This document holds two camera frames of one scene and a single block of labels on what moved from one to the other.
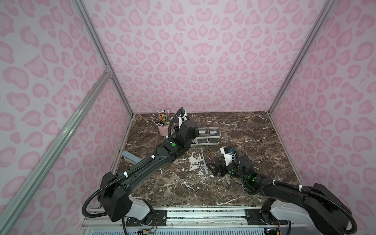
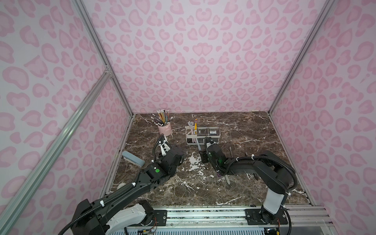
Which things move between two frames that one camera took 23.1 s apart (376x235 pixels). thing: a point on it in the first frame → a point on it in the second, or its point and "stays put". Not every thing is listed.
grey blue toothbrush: [205, 167] → [199, 146]
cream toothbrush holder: [207, 135] stays put
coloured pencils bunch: [162, 118] stays put
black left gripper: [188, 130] → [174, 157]
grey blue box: [130, 157] stays put
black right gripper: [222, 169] → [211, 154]
